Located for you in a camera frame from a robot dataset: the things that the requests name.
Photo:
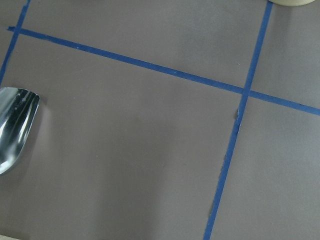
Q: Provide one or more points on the metal ice scoop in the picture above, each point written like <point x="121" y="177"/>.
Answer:
<point x="18" y="108"/>

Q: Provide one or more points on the wooden stand with round base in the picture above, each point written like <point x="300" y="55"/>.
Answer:
<point x="291" y="3"/>

